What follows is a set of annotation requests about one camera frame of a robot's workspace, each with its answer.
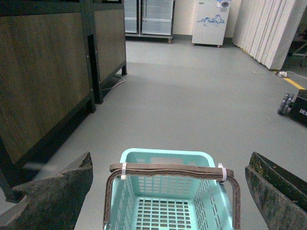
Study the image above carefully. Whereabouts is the glass door refrigerator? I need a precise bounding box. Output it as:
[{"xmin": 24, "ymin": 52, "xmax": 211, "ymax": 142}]
[{"xmin": 123, "ymin": 0, "xmax": 175, "ymax": 43}]

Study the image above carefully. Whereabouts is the brown basket handle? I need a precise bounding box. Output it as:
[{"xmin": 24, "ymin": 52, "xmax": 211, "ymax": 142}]
[{"xmin": 103, "ymin": 162, "xmax": 241, "ymax": 230}]

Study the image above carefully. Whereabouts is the light blue plastic basket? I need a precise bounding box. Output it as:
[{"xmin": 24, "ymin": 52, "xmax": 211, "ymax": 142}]
[{"xmin": 104, "ymin": 148, "xmax": 236, "ymax": 230}]

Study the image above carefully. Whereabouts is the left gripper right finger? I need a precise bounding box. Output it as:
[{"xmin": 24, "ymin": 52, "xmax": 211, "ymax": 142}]
[{"xmin": 245, "ymin": 152, "xmax": 307, "ymax": 230}]

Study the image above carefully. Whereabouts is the white chest freezer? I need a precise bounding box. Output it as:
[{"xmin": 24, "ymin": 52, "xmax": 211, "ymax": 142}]
[{"xmin": 191, "ymin": 0, "xmax": 232, "ymax": 47}]

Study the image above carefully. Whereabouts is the white folding partition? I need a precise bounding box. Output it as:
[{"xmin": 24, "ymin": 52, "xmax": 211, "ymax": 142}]
[{"xmin": 232, "ymin": 0, "xmax": 307, "ymax": 70}]

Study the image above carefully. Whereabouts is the dark wood display stand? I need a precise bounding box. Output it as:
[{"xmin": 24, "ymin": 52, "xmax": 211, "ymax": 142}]
[{"xmin": 0, "ymin": 0, "xmax": 127, "ymax": 203}]

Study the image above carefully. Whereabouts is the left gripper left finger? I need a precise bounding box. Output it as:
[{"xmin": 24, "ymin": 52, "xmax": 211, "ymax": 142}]
[{"xmin": 0, "ymin": 152, "xmax": 93, "ymax": 230}]

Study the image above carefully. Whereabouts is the white power strip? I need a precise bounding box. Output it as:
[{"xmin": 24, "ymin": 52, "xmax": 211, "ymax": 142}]
[{"xmin": 278, "ymin": 71, "xmax": 287, "ymax": 78}]

